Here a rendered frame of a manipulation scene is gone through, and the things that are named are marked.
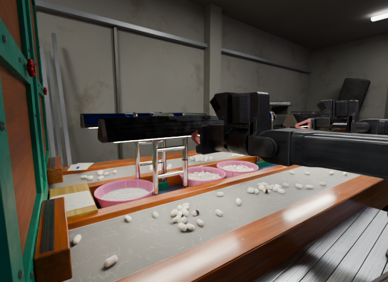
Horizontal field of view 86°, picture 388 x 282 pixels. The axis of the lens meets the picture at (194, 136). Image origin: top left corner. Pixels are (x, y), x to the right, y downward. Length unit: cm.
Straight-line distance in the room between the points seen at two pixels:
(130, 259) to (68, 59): 290
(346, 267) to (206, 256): 44
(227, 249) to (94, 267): 34
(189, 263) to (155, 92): 324
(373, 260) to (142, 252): 71
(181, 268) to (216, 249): 11
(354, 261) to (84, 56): 326
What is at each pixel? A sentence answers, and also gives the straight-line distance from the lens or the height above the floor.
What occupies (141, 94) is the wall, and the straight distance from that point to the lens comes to 352.
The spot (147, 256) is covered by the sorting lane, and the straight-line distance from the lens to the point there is 66.
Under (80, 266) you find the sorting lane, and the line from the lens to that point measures 69.
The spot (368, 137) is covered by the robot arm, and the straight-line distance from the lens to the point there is 35.
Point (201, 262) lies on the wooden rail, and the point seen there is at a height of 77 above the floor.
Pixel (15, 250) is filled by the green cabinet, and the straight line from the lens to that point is 38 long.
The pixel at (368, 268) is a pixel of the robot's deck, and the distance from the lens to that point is 89.
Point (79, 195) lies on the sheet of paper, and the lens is 102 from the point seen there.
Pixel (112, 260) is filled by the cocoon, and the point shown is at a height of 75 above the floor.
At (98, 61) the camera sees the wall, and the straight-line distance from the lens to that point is 337.
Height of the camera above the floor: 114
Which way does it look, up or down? 8 degrees down
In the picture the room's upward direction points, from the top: straight up
